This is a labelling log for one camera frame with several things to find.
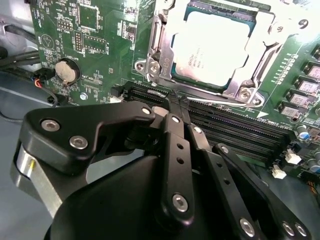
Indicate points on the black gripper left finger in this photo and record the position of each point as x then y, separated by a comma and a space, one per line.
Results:
62, 130

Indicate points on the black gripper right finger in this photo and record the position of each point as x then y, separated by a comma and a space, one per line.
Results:
250, 190

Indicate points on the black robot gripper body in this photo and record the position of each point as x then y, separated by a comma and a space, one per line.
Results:
112, 205

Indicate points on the silver CPU plate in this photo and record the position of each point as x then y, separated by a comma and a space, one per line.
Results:
215, 45

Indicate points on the metal socket cover frame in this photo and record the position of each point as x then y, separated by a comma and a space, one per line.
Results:
261, 30

